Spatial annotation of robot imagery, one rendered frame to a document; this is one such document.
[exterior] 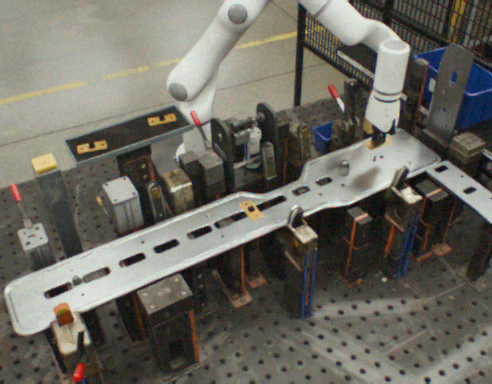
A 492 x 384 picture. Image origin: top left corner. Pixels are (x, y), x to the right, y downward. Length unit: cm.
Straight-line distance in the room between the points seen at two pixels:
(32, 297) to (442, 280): 126
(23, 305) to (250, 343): 65
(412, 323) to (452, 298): 17
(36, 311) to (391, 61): 115
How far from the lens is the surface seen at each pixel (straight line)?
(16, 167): 369
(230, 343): 172
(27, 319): 150
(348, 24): 159
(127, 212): 159
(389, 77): 164
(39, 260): 162
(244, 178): 180
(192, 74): 183
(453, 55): 187
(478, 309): 191
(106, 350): 175
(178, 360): 165
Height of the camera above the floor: 214
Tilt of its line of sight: 42 degrees down
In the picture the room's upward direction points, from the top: 1 degrees counter-clockwise
